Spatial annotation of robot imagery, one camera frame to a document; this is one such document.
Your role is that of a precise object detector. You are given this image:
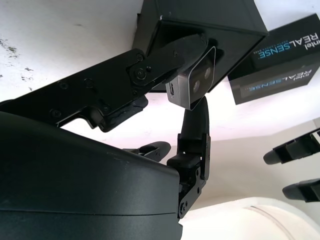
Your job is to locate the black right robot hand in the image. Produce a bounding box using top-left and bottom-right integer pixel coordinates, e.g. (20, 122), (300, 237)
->
(0, 32), (212, 240)

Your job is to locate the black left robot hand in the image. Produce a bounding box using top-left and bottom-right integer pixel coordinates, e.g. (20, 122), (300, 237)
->
(262, 127), (320, 203)

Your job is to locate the black RealSense box lid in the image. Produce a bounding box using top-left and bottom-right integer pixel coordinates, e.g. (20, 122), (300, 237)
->
(227, 13), (320, 106)

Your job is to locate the small silver depth camera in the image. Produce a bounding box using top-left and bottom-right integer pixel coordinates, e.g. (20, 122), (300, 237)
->
(165, 46), (217, 111)

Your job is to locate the black box base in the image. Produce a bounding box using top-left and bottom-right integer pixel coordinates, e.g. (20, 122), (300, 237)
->
(131, 0), (270, 94)

